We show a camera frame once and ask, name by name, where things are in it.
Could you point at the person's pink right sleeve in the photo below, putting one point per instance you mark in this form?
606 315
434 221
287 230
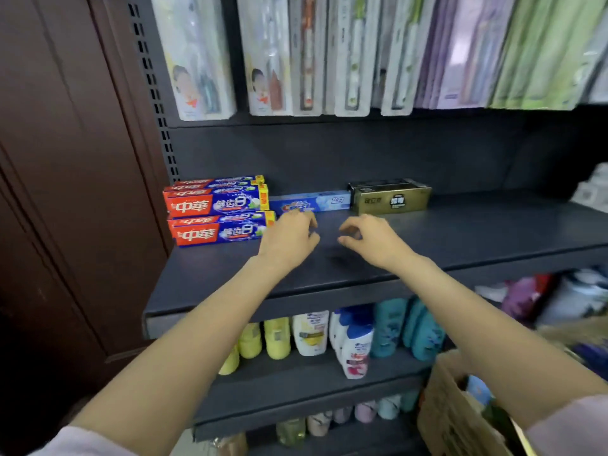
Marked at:
570 427

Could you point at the row of green toothbrush packs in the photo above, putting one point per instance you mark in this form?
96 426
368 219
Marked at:
406 56

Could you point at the brown cardboard box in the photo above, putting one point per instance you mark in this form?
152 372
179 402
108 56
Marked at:
446 413

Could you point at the white pump bottle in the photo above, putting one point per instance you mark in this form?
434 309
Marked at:
575 299

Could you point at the pale purple bottle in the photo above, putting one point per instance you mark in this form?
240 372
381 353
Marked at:
343 415

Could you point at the orange toothbrush pack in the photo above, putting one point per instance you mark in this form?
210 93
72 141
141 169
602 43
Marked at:
309 56

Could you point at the pale pink bottle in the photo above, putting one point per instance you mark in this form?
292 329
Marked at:
319 425

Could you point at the white bottle yellow label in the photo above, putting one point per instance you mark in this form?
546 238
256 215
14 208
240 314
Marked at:
311 334

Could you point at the olive green bottle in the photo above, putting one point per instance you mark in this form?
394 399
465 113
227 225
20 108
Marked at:
290 432

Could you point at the large teal shampoo bottle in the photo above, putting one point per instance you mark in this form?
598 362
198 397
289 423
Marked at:
389 327

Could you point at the stack of white tissue packs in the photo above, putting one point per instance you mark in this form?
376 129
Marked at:
594 189

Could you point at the stack of blue child toothbrush packs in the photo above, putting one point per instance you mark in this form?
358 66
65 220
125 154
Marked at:
199 56

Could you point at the yellow plastic bottle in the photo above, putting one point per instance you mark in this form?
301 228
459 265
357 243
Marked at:
277 339
250 341
230 363

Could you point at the black patterned toothpaste box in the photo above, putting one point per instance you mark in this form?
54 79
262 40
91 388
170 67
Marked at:
385 182

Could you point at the person's left hand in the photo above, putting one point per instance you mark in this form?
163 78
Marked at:
290 242

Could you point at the small teal shampoo bottle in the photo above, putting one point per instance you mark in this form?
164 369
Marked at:
427 339
412 322

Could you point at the person's right hand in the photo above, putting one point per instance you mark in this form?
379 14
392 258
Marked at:
380 242

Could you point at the gold toothpaste box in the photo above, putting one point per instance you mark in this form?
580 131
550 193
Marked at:
394 201

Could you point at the person's right forearm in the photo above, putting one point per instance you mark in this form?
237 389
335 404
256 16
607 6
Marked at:
499 346

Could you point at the white bottle pink label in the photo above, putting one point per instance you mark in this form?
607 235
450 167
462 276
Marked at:
335 332

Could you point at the red child toothbrush pack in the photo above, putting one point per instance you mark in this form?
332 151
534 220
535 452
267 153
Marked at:
266 56

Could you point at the green toothbrush pack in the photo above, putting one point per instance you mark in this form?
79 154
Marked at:
354 56

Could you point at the pink shampoo bottle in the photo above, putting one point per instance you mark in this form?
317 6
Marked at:
520 299

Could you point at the person's left forearm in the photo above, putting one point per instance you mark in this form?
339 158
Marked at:
190 356

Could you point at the stack of light green packs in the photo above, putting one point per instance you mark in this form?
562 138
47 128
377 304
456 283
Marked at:
546 52

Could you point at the light blue toothpaste box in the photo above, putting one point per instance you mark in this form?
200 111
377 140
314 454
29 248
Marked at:
309 202

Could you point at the white bottle blue cap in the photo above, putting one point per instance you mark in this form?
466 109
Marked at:
357 346

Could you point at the gold bottle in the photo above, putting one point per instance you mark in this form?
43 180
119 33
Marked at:
230 445

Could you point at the dark grey shelf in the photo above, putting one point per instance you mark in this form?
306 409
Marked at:
475 232

